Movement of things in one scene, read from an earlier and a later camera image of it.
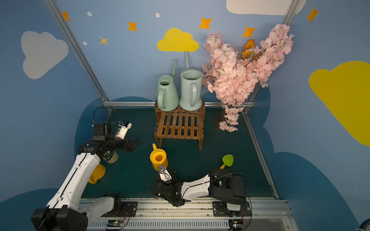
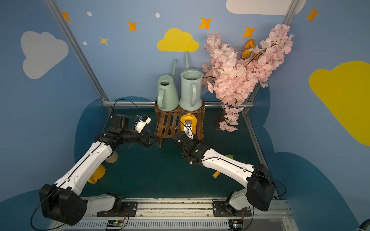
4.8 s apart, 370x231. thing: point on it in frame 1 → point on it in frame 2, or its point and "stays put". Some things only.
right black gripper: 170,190 → 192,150
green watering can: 167,99 stays put
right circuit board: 235,224 stays put
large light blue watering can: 191,88 stays put
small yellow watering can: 158,157 → 189,117
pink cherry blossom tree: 231,75 stays put
